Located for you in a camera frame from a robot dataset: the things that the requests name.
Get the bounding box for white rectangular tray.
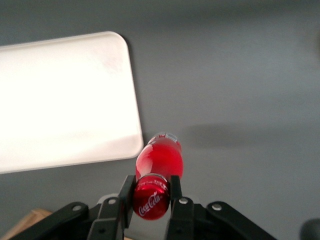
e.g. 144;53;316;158
0;30;145;175

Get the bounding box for red coke bottle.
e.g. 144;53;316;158
131;131;186;222

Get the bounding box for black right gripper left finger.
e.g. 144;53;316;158
86;174;138;240

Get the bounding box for wooden drawer cabinet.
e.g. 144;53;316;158
4;208;54;240

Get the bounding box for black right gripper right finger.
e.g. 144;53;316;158
163;175;196;240

